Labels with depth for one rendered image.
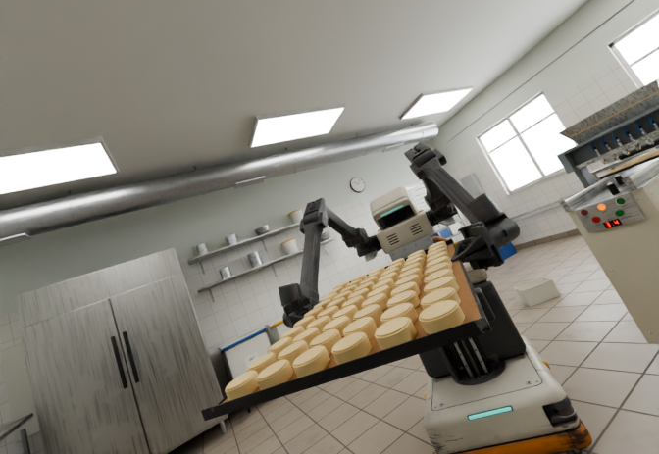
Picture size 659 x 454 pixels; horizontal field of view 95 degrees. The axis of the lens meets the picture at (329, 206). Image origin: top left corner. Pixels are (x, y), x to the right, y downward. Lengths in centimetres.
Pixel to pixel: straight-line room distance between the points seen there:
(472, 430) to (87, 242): 464
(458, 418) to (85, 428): 323
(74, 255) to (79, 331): 140
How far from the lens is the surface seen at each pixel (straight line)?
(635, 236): 212
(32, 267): 518
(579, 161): 291
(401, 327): 39
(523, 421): 173
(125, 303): 389
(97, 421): 396
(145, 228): 499
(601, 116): 279
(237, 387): 52
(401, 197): 152
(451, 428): 176
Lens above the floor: 106
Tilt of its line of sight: 11 degrees up
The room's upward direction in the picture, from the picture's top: 24 degrees counter-clockwise
